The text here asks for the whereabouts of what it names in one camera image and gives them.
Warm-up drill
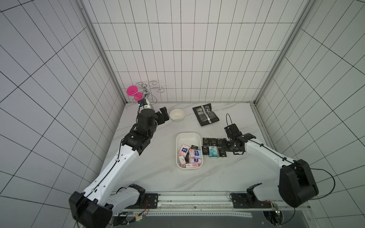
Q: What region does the chrome cup stand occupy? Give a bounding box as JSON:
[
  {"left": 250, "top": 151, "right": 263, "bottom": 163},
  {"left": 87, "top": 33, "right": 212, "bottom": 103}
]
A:
[{"left": 130, "top": 80, "right": 165, "bottom": 105}]

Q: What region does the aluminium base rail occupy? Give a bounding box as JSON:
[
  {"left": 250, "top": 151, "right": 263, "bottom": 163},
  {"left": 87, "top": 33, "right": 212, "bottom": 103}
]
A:
[{"left": 102, "top": 189, "right": 309, "bottom": 220}]

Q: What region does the teal tissue pack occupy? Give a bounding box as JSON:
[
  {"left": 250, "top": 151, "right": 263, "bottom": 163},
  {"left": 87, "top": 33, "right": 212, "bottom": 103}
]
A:
[{"left": 209, "top": 146, "right": 219, "bottom": 158}]

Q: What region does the pink blue tissue pack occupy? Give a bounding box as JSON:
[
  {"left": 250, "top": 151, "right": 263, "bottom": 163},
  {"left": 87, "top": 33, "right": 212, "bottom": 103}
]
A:
[{"left": 189, "top": 149, "right": 202, "bottom": 159}]

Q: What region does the black tissue multipack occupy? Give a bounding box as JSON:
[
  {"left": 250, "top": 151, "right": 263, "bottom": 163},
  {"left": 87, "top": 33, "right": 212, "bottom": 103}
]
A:
[{"left": 193, "top": 104, "right": 219, "bottom": 126}]

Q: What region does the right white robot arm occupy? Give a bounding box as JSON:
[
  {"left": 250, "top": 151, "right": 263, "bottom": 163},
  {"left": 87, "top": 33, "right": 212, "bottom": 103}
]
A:
[{"left": 224, "top": 123, "right": 319, "bottom": 208}]

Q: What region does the white bowl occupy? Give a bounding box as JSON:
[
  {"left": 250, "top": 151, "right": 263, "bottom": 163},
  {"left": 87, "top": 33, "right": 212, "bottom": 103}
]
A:
[{"left": 170, "top": 108, "right": 185, "bottom": 121}]

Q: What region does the pink cup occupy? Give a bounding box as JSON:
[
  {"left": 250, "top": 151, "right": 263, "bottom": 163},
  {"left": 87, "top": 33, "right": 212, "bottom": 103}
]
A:
[{"left": 126, "top": 85, "right": 143, "bottom": 103}]

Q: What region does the black Face tissue pack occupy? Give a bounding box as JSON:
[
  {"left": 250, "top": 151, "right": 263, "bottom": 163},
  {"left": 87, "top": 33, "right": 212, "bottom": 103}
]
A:
[{"left": 202, "top": 138, "right": 211, "bottom": 146}]

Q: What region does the white storage box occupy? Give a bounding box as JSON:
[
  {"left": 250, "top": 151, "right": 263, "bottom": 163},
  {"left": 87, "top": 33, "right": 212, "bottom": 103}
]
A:
[{"left": 176, "top": 133, "right": 203, "bottom": 170}]

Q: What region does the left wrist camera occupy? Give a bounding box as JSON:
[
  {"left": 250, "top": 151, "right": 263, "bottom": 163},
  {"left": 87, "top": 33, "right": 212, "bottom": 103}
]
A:
[{"left": 138, "top": 98, "right": 149, "bottom": 109}]

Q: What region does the lower pink blue pack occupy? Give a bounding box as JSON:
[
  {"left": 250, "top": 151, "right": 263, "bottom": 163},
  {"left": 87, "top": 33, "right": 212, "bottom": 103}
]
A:
[{"left": 189, "top": 158, "right": 202, "bottom": 165}]

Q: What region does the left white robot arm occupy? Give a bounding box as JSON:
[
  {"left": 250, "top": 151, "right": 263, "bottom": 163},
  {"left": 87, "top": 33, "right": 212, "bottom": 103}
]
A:
[{"left": 68, "top": 107, "right": 170, "bottom": 228}]

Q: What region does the tilted pink tissue pack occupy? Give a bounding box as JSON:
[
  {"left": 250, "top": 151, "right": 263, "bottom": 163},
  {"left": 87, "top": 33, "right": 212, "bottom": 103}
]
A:
[{"left": 178, "top": 144, "right": 190, "bottom": 158}]

